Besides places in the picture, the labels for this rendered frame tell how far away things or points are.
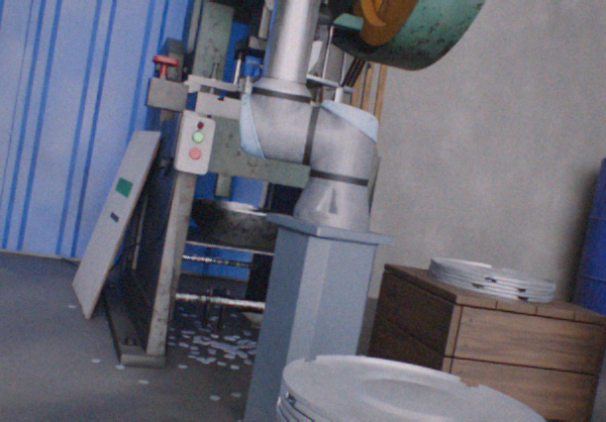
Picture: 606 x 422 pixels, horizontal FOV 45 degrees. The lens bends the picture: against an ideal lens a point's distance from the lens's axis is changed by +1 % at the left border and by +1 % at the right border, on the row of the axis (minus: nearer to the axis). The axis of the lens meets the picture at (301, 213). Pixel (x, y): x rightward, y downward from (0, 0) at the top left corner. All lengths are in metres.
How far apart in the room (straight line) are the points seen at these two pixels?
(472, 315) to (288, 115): 0.57
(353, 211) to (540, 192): 2.75
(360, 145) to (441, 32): 0.83
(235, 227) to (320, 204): 0.69
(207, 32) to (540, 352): 1.35
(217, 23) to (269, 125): 1.01
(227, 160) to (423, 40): 0.67
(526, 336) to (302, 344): 0.52
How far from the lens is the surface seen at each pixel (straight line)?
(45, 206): 3.23
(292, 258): 1.37
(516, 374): 1.66
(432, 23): 2.11
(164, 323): 1.87
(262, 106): 1.37
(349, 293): 1.38
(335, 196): 1.35
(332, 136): 1.36
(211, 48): 2.32
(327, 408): 0.74
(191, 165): 1.77
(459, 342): 1.57
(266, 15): 2.11
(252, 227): 2.02
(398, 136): 3.61
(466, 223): 3.82
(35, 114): 3.19
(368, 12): 2.51
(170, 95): 1.85
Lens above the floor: 0.54
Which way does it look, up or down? 3 degrees down
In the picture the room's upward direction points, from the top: 10 degrees clockwise
